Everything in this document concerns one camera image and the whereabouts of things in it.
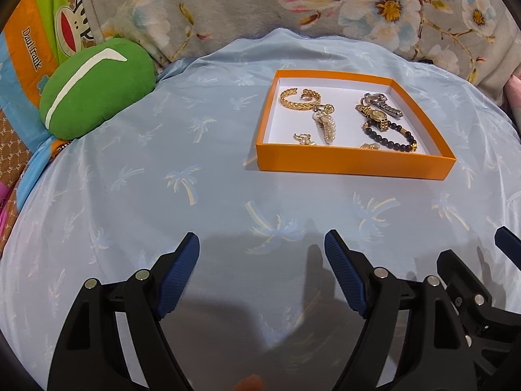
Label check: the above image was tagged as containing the pink pillow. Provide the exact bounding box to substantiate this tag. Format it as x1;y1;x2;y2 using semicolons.
502;74;521;127

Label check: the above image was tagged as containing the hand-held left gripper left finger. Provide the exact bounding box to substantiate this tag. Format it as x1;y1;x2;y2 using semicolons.
47;232;201;391

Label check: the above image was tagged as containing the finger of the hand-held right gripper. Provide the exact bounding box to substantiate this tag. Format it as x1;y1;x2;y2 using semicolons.
437;250;495;314
494;227;521;271

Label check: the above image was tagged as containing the orange jewelry box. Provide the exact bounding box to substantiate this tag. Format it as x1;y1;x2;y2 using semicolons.
256;69;457;181

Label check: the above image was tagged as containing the black bead bracelet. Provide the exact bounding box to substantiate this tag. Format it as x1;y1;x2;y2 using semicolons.
362;120;419;152

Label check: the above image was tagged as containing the white pearl bracelet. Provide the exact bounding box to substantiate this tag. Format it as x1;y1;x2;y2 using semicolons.
311;104;339;146

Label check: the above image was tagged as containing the gold braided bangle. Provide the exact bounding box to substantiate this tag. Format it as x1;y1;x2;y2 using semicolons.
279;87;323;111

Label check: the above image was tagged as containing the green pillow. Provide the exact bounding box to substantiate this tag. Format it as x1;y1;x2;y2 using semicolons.
39;37;156;140

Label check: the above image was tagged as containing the grey floral blanket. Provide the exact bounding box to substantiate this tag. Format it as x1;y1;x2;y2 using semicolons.
75;0;521;102

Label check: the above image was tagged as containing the gold wristwatch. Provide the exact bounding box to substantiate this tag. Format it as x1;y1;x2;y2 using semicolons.
355;104;391;131

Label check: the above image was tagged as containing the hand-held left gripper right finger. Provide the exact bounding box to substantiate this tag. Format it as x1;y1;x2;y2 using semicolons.
324;229;478;391

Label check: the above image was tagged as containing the silver wristwatch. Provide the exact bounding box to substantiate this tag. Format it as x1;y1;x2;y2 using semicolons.
362;93;404;119

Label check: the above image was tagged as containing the light blue palm-print cloth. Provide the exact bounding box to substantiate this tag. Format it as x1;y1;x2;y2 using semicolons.
0;28;521;391

